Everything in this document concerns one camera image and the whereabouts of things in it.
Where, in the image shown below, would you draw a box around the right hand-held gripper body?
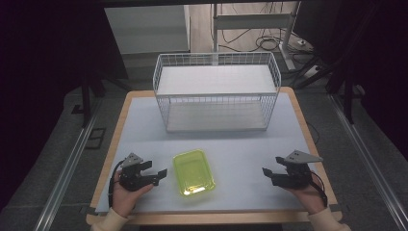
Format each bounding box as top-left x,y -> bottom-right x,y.
270,149 -> 324,190

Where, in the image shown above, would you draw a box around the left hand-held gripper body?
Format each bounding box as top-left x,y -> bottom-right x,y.
118,152 -> 154,193

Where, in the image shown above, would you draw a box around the person's left hand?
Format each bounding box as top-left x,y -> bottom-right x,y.
112,169 -> 155,219

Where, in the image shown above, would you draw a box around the person's right hand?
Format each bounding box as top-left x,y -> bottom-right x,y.
284,175 -> 327,216

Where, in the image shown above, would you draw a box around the yellow-green plastic tray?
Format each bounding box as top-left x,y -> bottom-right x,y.
172,148 -> 217,197

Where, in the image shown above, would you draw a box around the white table mat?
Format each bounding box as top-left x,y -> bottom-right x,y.
94,91 -> 322,214

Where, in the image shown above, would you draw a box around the black stand leg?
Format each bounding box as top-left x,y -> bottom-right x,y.
79,72 -> 108,129
326,62 -> 358,125

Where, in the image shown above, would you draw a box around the white power strip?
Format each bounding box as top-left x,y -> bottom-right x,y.
302,64 -> 322,80

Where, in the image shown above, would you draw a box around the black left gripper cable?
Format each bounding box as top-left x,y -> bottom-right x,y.
108,159 -> 125,209

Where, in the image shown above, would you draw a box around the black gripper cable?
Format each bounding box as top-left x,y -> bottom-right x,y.
108,159 -> 125,209
308,170 -> 329,208

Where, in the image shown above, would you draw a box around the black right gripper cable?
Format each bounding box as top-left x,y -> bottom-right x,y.
308,170 -> 329,208

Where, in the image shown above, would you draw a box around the metal floor rail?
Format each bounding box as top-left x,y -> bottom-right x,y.
33,104 -> 101,231
329,93 -> 408,231

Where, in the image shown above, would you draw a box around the white wire two-tier rack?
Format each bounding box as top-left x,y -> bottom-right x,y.
152,51 -> 283,134

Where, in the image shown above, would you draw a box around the black floor cables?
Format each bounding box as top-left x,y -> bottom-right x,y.
220,28 -> 292,53

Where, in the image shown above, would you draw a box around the white metal stand frame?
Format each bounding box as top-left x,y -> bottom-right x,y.
211,0 -> 303,72

